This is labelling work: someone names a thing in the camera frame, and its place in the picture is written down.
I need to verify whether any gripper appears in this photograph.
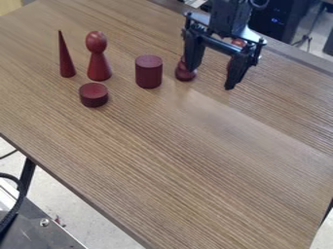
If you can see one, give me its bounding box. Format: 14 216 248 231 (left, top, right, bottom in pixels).
180 0 269 91

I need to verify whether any red cone block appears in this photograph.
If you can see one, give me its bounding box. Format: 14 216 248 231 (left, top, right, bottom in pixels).
56 29 79 79

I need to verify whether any red round-topped block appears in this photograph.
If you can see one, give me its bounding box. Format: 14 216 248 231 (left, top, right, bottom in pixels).
174 55 199 82

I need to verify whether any tall red cylinder block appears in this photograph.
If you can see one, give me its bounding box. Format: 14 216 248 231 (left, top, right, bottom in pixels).
133 53 165 89

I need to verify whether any black computer tower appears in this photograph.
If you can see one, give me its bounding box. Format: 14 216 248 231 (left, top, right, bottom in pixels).
246 0 313 45

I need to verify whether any red pawn-shaped block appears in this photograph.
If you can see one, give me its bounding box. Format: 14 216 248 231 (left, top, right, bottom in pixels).
84 30 115 82

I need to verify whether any short red cylinder block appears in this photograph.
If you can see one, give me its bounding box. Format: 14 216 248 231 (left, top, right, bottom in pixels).
78 82 110 108

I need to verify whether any black cable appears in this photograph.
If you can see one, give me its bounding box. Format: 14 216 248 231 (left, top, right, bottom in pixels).
0 172 28 234

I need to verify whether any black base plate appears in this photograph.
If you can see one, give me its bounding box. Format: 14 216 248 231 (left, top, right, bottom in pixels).
0 196 89 249

